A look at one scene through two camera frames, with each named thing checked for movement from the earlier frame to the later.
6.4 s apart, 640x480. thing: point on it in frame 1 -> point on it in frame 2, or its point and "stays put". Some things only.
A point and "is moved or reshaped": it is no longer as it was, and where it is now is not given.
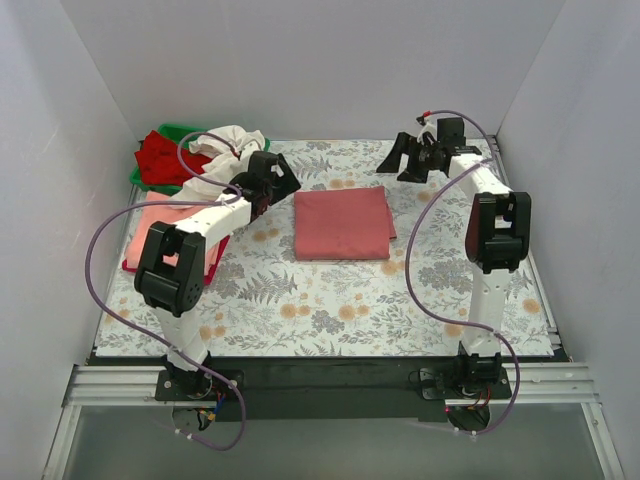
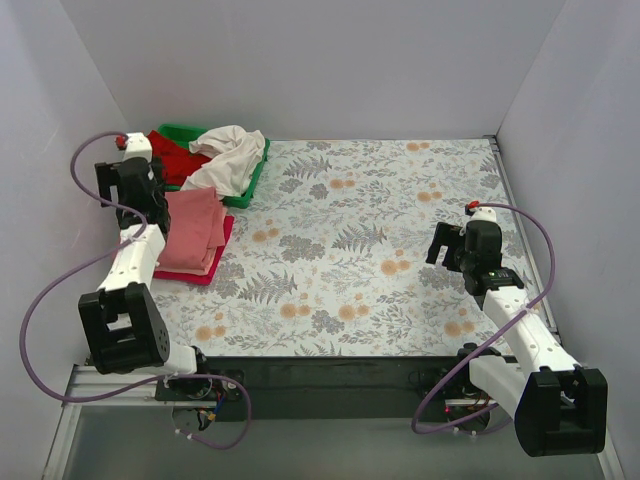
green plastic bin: (181, 134) stays put
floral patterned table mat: (359, 263) stays put
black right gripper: (413, 156) -> (445, 240)
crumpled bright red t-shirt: (160, 162) stays put
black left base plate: (181, 385) stays put
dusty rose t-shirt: (349, 224) is moved or reshaped
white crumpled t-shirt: (224, 164) stays put
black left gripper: (275, 176) -> (106, 179)
